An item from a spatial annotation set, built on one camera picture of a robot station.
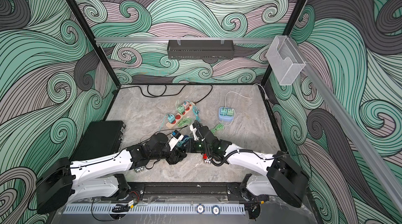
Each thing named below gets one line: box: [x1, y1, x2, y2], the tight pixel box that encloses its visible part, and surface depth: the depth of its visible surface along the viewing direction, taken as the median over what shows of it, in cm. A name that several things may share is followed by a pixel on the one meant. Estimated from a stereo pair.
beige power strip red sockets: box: [165, 102, 196, 129], surface depth 100 cm
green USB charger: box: [177, 104, 186, 115], surface depth 100 cm
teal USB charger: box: [167, 114, 176, 123], surface depth 94 cm
